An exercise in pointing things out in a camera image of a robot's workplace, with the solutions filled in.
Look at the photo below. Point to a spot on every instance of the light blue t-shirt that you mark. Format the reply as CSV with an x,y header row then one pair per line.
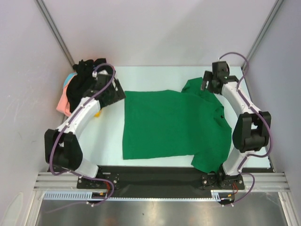
x,y
68,78

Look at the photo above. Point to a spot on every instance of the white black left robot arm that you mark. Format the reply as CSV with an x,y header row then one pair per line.
x,y
62,148

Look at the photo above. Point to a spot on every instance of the aluminium corner frame post right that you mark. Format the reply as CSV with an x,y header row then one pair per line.
x,y
264,29

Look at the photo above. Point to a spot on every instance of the white slotted cable duct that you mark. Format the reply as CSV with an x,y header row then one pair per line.
x,y
89,196

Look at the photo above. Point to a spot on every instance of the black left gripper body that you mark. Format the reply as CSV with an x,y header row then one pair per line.
x,y
111,99

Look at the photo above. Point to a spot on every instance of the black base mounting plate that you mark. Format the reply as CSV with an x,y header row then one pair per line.
x,y
128,181

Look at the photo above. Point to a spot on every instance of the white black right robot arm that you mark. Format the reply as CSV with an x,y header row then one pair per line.
x,y
252,129

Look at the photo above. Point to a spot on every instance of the aluminium front rail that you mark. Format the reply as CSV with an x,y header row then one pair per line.
x,y
264,182

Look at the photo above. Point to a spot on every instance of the green t-shirt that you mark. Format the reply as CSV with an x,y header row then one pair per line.
x,y
172,123

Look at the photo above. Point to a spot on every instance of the aluminium corner frame post left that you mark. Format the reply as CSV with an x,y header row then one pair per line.
x,y
55,31

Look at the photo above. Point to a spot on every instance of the black t-shirt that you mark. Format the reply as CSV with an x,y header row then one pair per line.
x,y
80,83

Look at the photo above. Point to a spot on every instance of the pink t-shirt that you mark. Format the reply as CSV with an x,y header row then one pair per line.
x,y
63,105

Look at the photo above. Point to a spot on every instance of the orange t-shirt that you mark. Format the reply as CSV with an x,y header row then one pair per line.
x,y
100,61

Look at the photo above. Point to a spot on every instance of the yellow t-shirt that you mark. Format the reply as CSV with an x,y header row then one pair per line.
x,y
97,114

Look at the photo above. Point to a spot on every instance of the aluminium corner frame post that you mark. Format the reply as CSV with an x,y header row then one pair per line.
x,y
55,31
264,29

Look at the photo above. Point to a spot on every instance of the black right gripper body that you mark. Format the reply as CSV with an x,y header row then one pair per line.
x,y
206,80

